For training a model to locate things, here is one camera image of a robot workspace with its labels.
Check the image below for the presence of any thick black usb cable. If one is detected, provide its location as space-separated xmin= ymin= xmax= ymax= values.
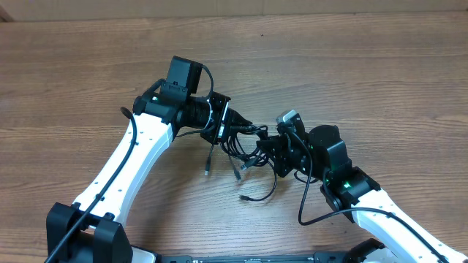
xmin=203 ymin=123 xmax=271 ymax=182

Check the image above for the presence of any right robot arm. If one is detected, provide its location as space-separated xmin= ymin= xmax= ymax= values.
xmin=257 ymin=111 xmax=467 ymax=262

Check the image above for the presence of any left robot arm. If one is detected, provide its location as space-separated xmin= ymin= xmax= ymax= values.
xmin=46 ymin=56 xmax=251 ymax=262

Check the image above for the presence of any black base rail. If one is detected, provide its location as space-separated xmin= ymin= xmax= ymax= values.
xmin=156 ymin=251 xmax=366 ymax=263

